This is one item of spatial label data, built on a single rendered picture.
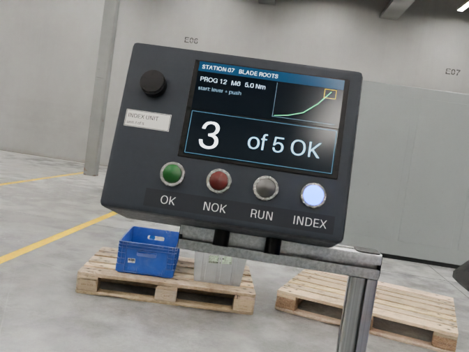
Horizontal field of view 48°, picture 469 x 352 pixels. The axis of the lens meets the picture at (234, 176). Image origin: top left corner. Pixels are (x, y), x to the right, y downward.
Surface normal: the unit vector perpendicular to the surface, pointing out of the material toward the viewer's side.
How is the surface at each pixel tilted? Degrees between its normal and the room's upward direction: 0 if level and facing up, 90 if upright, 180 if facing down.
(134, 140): 75
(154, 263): 90
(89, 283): 89
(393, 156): 90
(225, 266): 95
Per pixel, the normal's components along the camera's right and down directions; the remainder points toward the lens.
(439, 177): -0.08, 0.06
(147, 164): -0.04, -0.20
